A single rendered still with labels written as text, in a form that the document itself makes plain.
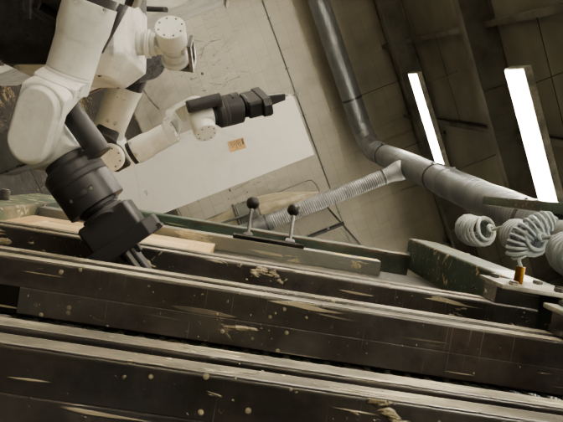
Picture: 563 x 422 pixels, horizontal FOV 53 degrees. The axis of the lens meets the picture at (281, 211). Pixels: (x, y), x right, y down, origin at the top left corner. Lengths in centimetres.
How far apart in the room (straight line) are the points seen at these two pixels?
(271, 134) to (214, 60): 450
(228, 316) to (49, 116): 36
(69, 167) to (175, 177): 439
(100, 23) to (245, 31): 876
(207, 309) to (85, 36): 40
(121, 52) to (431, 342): 84
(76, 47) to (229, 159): 438
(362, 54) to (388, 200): 255
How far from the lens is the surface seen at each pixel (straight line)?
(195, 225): 182
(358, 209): 1007
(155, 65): 155
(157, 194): 526
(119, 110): 158
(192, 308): 73
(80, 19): 84
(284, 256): 158
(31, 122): 85
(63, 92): 84
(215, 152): 517
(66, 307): 76
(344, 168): 988
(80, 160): 85
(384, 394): 45
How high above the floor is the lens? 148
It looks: 1 degrees up
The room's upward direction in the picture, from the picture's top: 69 degrees clockwise
